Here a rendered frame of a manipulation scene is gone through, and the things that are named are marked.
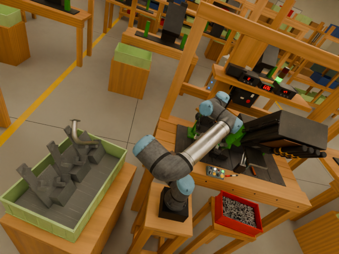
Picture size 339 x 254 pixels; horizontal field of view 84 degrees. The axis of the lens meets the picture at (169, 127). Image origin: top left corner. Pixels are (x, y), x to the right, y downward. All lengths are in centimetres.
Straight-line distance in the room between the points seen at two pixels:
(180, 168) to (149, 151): 14
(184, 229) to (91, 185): 67
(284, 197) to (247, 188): 35
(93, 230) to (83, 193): 22
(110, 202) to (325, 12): 1345
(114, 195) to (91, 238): 28
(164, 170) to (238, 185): 109
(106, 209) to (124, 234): 83
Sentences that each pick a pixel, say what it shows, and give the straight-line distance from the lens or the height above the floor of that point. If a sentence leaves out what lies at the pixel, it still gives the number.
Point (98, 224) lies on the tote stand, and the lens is 135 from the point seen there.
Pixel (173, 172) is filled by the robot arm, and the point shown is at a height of 148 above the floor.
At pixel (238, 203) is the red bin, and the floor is 88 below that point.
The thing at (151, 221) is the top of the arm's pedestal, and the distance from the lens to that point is 133.
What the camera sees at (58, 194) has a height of 93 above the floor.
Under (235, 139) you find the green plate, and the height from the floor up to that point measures 117.
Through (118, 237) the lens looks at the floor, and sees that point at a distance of 217.
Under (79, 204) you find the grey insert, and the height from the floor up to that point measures 85.
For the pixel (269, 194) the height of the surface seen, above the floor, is 90.
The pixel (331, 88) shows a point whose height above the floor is 85.
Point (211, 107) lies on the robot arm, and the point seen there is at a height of 162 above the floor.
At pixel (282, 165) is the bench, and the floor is 88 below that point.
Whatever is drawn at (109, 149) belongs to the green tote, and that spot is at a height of 90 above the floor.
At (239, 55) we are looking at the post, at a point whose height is 171.
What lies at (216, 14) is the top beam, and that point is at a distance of 159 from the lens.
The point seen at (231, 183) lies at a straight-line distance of 171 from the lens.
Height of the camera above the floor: 205
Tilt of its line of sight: 39 degrees down
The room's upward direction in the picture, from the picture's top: 23 degrees clockwise
